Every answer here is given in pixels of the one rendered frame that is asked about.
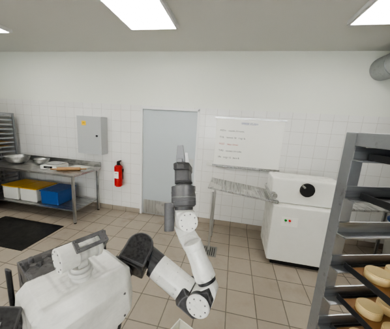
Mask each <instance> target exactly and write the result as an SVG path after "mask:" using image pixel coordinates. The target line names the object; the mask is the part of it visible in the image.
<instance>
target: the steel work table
mask: <svg viewBox="0 0 390 329"><path fill-rule="evenodd" d="M35 158H50V160H49V162H52V161H60V162H67V163H68V166H74V165H83V166H90V167H91V168H87V170H80V171H57V170H49V169H41V168H40V166H41V164H36V163H34V162H33V159H35ZM0 169H4V170H14V171H20V172H21V178H22V180H23V179H25V177H24V172H30V173H36V174H46V175H52V176H62V177H68V178H71V188H72V200H69V201H68V202H65V203H63V204H61V205H58V206H57V205H52V204H43V203H42V201H40V202H31V201H26V200H22V199H19V200H17V199H13V198H6V197H4V195H1V196H0V200H3V201H7V202H15V203H20V204H28V205H32V206H40V207H45V208H53V209H58V210H65V211H70V212H73V221H74V224H77V215H76V211H78V210H79V209H81V208H83V207H85V206H87V205H89V204H90V203H92V202H94V201H97V210H99V209H100V193H99V171H98V170H100V169H101V162H94V161H83V160H75V159H64V158H57V157H45V156H38V155H30V159H29V160H28V161H27V162H25V163H22V164H13V163H9V162H7V161H0ZM94 171H96V185H97V199H95V198H86V197H81V196H76V191H75V179H74V178H75V177H77V176H81V175H84V174H87V173H90V172H94Z"/></svg>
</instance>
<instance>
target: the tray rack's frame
mask: <svg viewBox="0 0 390 329"><path fill-rule="evenodd" d="M355 145H356V146H361V147H366V148H376V149H387V150H390V134H382V133H358V135H357V141H356V144H355Z"/></svg>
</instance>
